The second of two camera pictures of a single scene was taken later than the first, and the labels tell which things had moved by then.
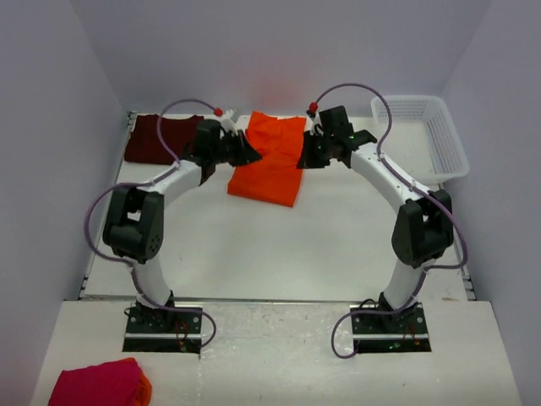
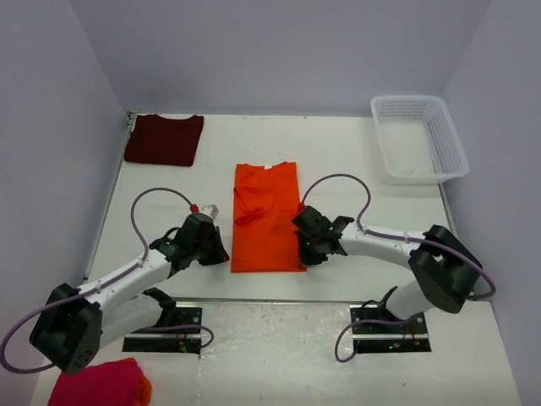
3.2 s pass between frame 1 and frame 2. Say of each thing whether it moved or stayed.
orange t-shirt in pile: stayed
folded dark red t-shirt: stayed
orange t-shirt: moved
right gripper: moved
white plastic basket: stayed
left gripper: moved
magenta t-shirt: stayed
